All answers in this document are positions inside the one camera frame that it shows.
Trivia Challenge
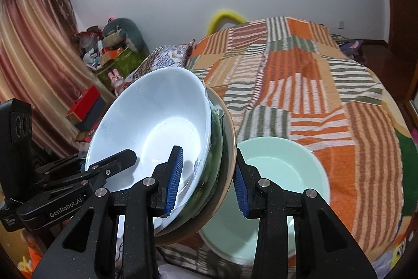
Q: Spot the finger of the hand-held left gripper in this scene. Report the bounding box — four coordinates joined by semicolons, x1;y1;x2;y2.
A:
84;149;137;183

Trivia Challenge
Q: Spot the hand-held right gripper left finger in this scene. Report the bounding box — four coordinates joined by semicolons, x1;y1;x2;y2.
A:
33;145;184;279

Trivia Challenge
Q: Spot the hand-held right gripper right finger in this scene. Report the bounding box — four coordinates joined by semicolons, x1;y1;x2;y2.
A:
233;148;379;279

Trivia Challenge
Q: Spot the pink bowl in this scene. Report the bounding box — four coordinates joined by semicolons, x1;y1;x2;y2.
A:
153;84;237;247

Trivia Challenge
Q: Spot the light green bowl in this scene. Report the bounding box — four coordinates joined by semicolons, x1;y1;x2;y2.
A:
198;137;330;266

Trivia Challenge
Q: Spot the white bowl with dark spots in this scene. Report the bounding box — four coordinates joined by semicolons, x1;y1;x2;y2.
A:
85;67;213;232

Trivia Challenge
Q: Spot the dark grey box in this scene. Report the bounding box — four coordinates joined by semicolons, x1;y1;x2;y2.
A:
73;99;107;132

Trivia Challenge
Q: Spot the red box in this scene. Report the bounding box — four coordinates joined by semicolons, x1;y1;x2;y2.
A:
65;86;102;123

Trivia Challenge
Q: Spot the pink bunny toy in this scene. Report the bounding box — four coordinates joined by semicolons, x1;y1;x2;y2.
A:
108;68;125;95

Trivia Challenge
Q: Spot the striped brown curtain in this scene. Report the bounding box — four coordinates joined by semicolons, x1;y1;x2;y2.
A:
0;0;113;158

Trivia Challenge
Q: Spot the green cardboard box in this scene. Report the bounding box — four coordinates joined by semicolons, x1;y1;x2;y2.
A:
96;48;146;87

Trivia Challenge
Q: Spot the patterned quilt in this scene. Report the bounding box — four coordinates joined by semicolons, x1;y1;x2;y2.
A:
129;40;196;83

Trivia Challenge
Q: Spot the striped orange blanket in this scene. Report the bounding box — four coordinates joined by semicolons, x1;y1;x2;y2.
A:
157;16;418;266

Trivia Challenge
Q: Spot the yellow cartoon bed sheet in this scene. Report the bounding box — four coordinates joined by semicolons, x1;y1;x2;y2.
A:
372;233;412;279

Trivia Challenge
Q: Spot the yellow foam tube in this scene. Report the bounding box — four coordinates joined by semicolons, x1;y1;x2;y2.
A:
209;10;247;36

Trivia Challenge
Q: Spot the dark bag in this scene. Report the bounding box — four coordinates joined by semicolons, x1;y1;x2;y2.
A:
331;34;364;62

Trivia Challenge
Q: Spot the wooden door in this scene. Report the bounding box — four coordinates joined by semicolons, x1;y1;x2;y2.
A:
380;0;418;70

